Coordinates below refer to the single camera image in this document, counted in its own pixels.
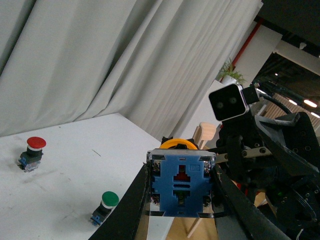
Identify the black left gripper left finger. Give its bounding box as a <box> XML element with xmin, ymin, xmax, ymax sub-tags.
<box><xmin>90</xmin><ymin>163</ymin><xmax>151</xmax><ymax>240</ymax></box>

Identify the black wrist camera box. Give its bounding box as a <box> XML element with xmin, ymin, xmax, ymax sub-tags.
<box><xmin>208</xmin><ymin>83</ymin><xmax>259</xmax><ymax>122</ymax></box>

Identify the black camera cable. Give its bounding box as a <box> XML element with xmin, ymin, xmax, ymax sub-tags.
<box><xmin>257</xmin><ymin>92</ymin><xmax>293</xmax><ymax>115</ymax></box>

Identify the potted green plant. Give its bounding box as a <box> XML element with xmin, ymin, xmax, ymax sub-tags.
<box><xmin>216</xmin><ymin>59</ymin><xmax>246</xmax><ymax>86</ymax></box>

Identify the red push button switch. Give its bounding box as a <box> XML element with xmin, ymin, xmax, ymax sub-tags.
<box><xmin>18</xmin><ymin>136</ymin><xmax>47</xmax><ymax>173</ymax></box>

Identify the light wooden chair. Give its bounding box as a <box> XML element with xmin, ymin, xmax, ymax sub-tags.
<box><xmin>186</xmin><ymin>121</ymin><xmax>218</xmax><ymax>239</ymax></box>

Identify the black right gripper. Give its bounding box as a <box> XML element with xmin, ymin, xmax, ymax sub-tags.
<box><xmin>215</xmin><ymin>112</ymin><xmax>320</xmax><ymax>240</ymax></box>

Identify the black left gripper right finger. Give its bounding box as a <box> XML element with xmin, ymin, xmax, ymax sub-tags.
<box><xmin>211</xmin><ymin>165</ymin><xmax>289</xmax><ymax>240</ymax></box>

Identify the white curtain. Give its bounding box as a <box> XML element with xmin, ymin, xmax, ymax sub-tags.
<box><xmin>0</xmin><ymin>0</ymin><xmax>263</xmax><ymax>139</ymax></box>

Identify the green push button switch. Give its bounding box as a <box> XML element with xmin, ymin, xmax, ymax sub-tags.
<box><xmin>90</xmin><ymin>191</ymin><xmax>120</xmax><ymax>226</ymax></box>

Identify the yellow push button switch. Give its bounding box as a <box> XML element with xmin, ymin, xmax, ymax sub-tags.
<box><xmin>146</xmin><ymin>139</ymin><xmax>216</xmax><ymax>218</ymax></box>

